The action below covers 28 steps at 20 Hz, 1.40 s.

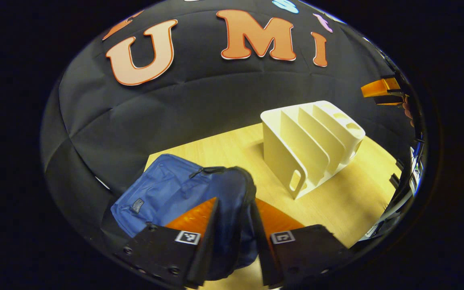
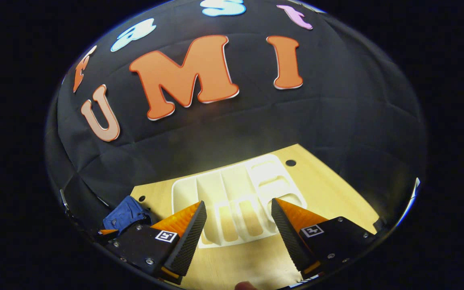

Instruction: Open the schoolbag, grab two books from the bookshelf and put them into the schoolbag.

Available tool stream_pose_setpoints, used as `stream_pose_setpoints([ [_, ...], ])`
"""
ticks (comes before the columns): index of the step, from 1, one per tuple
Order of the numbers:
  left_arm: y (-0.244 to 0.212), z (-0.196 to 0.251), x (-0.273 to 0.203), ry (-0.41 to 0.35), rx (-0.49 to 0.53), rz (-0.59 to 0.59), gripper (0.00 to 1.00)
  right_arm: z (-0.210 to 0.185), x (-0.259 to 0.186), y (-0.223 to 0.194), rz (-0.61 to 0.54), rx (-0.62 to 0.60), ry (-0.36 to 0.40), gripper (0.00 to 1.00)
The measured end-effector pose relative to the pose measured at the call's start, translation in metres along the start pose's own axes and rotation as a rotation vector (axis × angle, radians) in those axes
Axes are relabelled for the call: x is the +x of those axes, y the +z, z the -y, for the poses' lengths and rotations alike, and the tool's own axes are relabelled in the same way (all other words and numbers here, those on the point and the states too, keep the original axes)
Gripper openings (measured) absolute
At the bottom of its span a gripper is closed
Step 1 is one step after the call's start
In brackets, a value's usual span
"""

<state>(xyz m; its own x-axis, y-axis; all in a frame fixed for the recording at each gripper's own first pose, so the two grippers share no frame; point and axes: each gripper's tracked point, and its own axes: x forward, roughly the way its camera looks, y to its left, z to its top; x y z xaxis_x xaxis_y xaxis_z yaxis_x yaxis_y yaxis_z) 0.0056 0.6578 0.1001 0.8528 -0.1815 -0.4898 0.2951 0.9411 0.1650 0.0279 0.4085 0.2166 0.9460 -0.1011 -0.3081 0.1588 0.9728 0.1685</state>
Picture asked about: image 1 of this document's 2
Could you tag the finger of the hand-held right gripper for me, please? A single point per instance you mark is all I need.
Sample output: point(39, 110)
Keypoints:
point(377, 88)
point(393, 101)

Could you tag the black backdrop cloth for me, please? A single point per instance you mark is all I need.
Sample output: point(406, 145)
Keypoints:
point(135, 121)

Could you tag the blue schoolbag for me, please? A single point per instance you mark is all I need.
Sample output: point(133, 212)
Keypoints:
point(163, 193)

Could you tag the cream plastic bookshelf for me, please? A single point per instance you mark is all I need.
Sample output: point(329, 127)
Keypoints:
point(280, 153)

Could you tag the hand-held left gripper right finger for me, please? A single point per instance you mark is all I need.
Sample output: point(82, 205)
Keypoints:
point(262, 241)

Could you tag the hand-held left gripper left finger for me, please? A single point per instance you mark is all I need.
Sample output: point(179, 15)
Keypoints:
point(210, 241)

